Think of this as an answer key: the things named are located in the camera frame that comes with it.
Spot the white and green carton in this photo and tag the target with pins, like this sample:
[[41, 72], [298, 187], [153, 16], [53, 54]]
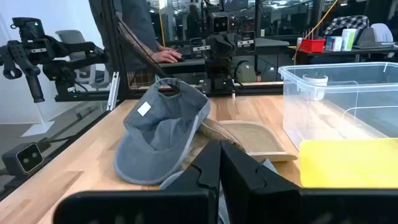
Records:
[[349, 39]]

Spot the clear plastic bin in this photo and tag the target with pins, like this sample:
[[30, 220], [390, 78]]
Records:
[[342, 99]]

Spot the black white checkered cloth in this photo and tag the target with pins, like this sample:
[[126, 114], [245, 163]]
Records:
[[346, 23]]

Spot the dark grey tent-shaped stand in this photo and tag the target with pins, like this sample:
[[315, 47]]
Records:
[[368, 39]]

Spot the dark side table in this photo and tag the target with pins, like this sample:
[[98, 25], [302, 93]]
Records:
[[342, 52]]

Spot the white and blue box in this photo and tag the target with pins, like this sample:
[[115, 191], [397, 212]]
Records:
[[333, 43]]

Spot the blue-grey cap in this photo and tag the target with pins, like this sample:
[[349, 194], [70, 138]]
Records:
[[161, 133]]

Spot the red plastic box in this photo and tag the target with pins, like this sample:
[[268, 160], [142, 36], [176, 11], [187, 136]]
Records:
[[312, 45]]

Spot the yellow plastic bin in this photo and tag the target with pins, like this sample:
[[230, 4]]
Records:
[[348, 165]]

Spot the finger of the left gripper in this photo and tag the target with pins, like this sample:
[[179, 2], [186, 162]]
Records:
[[246, 40], [200, 46]]

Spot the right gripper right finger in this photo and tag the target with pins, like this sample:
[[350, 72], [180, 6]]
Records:
[[280, 205]]

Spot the grey office chair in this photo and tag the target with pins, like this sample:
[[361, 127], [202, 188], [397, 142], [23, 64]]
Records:
[[73, 37]]

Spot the beige cap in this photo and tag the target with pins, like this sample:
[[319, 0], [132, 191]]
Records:
[[255, 137]]

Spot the olive round bag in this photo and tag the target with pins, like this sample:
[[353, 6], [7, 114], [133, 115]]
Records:
[[245, 72]]

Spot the black table-level camera box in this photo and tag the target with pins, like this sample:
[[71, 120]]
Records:
[[25, 158]]

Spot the person's hand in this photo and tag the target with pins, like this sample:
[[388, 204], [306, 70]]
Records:
[[166, 56]]

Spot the person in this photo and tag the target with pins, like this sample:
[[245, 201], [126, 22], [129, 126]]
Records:
[[140, 25]]

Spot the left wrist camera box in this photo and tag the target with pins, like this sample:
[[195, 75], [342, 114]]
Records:
[[219, 23]]

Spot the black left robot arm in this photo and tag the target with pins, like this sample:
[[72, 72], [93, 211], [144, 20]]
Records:
[[219, 76]]

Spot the silver aluminium bracket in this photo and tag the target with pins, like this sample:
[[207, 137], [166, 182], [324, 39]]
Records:
[[112, 91]]

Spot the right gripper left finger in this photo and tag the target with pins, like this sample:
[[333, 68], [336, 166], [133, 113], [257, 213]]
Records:
[[186, 205]]

